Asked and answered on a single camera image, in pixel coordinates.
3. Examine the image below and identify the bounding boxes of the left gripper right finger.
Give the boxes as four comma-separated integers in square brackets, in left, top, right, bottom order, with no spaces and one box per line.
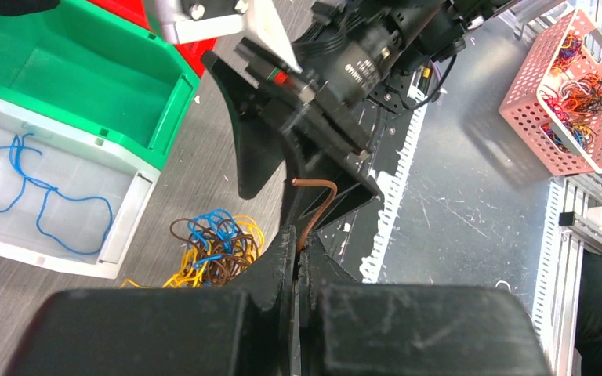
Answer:
[296,240,357,375]

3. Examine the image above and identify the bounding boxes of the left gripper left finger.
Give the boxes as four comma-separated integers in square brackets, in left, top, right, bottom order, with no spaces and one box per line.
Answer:
[226,225,297,375]

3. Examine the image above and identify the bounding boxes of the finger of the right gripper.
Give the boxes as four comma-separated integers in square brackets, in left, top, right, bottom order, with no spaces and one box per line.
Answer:
[280,132,381,234]
[201,51,284,200]

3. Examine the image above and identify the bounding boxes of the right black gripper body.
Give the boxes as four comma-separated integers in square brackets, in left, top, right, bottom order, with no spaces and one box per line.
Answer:
[236,38,372,161]

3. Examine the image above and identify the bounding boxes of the yellow cable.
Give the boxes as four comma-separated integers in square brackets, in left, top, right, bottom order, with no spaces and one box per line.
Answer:
[120,213,266,290]

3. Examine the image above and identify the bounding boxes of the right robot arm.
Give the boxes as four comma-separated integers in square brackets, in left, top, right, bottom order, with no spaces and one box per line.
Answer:
[201,1,510,235]

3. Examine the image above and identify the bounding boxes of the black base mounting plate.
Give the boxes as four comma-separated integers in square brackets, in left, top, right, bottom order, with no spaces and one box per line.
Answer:
[315,100,426,284]

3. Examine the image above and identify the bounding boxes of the green plastic bin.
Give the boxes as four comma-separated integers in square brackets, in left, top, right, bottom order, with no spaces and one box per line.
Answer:
[0,1,200,168]

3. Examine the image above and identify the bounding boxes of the red plastic bin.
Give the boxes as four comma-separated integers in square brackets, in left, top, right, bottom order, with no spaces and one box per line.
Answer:
[91,0,217,78]

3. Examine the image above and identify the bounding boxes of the white plastic bin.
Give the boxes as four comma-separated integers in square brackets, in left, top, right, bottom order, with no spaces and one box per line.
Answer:
[0,99,160,279]

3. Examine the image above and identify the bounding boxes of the pink perforated basket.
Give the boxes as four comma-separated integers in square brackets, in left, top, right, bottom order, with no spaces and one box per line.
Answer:
[499,9,602,176]

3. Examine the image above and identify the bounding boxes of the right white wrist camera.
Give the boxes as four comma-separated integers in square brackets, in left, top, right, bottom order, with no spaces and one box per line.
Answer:
[153,0,303,73]

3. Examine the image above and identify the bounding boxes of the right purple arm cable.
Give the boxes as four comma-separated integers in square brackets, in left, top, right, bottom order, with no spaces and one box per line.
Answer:
[427,52,451,99]

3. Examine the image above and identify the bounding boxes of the white slotted cable duct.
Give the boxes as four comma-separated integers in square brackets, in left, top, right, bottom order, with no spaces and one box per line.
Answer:
[530,178,586,375]

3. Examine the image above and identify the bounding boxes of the colourful cables in basket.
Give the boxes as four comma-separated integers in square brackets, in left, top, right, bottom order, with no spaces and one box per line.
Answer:
[537,31,602,154]

